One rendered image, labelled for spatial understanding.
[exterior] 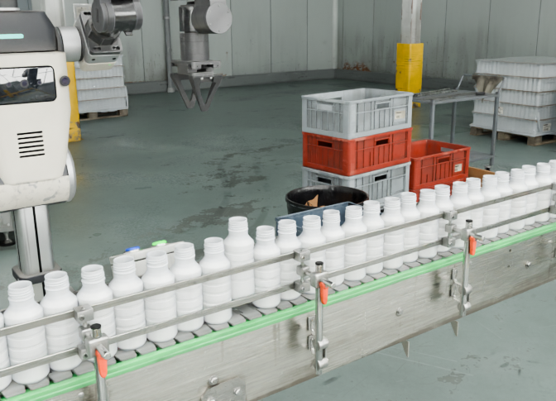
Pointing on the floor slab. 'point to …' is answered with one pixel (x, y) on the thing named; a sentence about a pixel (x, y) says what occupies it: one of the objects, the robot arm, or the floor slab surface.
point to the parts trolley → (455, 114)
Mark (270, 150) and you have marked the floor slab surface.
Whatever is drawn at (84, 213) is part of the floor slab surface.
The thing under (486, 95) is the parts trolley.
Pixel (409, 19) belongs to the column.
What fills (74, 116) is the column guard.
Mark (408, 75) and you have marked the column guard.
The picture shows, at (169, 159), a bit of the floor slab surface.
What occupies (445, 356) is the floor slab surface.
